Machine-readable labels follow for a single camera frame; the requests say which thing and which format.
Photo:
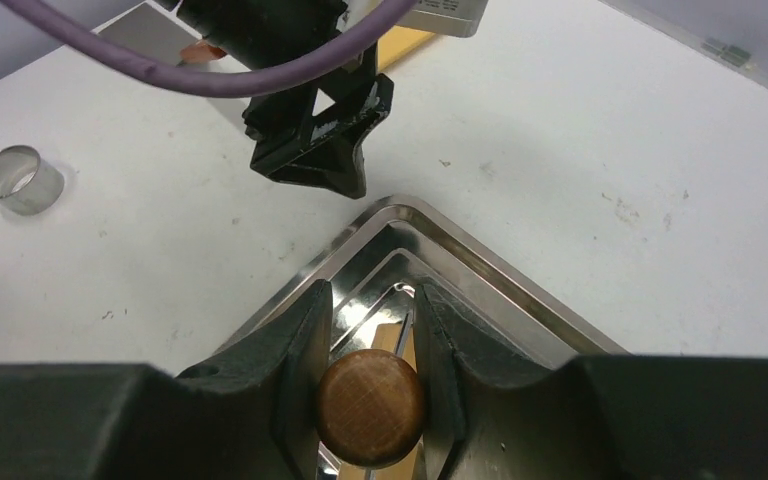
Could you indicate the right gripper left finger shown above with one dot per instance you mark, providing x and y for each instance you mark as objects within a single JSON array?
[{"x": 244, "y": 413}]

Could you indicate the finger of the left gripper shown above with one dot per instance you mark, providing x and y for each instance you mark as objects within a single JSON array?
[{"x": 312, "y": 135}]

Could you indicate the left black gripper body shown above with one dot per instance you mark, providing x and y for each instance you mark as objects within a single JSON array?
[{"x": 263, "y": 33}]

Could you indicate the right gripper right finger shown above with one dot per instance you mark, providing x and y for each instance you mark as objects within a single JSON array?
[{"x": 494, "y": 413}]

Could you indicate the stainless steel tray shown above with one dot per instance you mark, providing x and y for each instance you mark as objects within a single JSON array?
[{"x": 400, "y": 243}]

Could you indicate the wooden rolling pin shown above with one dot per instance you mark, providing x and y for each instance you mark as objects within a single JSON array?
[{"x": 371, "y": 408}]

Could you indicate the yellow plastic tray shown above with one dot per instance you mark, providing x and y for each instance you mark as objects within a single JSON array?
[{"x": 398, "y": 43}]

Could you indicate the scraper with red handle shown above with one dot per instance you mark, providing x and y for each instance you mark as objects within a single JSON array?
[{"x": 151, "y": 33}]

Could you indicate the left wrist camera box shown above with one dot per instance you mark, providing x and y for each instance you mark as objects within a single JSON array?
[{"x": 455, "y": 18}]

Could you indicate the metal ring cutter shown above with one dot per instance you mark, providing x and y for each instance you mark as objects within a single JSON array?
[{"x": 29, "y": 184}]

